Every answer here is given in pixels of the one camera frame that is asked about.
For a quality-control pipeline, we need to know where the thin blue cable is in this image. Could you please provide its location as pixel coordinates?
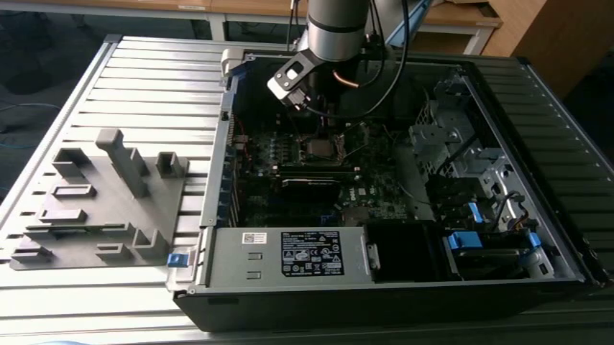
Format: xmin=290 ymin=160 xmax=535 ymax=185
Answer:
xmin=0 ymin=102 xmax=65 ymax=149

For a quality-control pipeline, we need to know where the blue disk bay latch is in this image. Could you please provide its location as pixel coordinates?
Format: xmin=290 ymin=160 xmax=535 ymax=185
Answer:
xmin=464 ymin=201 xmax=484 ymax=223

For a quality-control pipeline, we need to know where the black wire bundle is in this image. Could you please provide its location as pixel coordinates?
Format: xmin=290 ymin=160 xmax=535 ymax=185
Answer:
xmin=493 ymin=189 xmax=539 ymax=231

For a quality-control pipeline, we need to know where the blue disk carrier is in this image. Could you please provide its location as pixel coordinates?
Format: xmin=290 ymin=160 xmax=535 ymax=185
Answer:
xmin=442 ymin=231 xmax=543 ymax=282

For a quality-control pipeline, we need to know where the thin black wire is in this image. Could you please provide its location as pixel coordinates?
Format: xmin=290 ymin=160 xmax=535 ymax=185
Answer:
xmin=437 ymin=129 xmax=482 ymax=178

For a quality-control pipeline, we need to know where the wooden desk white frame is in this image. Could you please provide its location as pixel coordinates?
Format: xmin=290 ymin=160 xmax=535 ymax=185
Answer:
xmin=210 ymin=0 xmax=504 ymax=55
xmin=0 ymin=0 xmax=228 ymax=41

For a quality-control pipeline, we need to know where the green motherboard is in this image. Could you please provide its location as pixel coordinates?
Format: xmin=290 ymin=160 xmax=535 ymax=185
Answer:
xmin=229 ymin=116 xmax=422 ymax=228

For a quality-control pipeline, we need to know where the black plastic shroud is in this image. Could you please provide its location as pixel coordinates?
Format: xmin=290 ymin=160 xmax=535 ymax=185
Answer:
xmin=365 ymin=221 xmax=446 ymax=284

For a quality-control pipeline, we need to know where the copper coloured cable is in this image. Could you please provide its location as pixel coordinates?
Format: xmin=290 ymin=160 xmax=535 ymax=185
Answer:
xmin=333 ymin=69 xmax=361 ymax=88

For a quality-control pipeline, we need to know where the black open PC case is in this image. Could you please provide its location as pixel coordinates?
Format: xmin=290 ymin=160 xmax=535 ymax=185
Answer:
xmin=166 ymin=48 xmax=613 ymax=334

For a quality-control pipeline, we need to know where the CPU socket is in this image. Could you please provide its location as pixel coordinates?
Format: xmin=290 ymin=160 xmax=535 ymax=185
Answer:
xmin=296 ymin=132 xmax=350 ymax=169

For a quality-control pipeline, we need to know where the brown chipset heatsink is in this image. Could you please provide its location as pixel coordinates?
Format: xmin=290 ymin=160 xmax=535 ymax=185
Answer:
xmin=342 ymin=206 xmax=373 ymax=226

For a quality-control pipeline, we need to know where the silver metal drive cage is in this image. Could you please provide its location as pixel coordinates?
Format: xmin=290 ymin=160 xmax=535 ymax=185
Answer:
xmin=408 ymin=68 xmax=517 ymax=191

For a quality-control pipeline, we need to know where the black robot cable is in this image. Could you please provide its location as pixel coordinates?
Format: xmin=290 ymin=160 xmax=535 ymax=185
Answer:
xmin=306 ymin=0 xmax=412 ymax=119

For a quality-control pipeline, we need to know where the grey parts rack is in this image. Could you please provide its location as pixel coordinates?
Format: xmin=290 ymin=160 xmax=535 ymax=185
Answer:
xmin=9 ymin=128 xmax=193 ymax=270

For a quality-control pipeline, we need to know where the black graphics card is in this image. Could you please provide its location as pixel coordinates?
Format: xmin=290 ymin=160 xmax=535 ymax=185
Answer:
xmin=280 ymin=177 xmax=344 ymax=216

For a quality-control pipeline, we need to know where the grey case corner bracket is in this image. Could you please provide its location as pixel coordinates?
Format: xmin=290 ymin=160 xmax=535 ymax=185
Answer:
xmin=219 ymin=47 xmax=250 ymax=88

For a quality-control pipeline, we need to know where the silver CPU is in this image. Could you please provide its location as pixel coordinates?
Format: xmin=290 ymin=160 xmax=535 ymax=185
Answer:
xmin=306 ymin=138 xmax=338 ymax=158

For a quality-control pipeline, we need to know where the metal socket cover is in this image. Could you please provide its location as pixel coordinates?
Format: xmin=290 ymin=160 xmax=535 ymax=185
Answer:
xmin=340 ymin=121 xmax=372 ymax=159

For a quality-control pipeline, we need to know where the green RAM stick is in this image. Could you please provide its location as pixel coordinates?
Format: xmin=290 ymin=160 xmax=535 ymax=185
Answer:
xmin=277 ymin=163 xmax=361 ymax=178

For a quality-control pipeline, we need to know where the wooden cabinet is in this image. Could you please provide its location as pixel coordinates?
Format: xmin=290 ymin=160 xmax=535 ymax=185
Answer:
xmin=482 ymin=0 xmax=614 ymax=98

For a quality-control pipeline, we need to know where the grey power supply unit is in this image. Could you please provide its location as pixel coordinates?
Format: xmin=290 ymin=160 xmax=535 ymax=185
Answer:
xmin=205 ymin=226 xmax=374 ymax=288

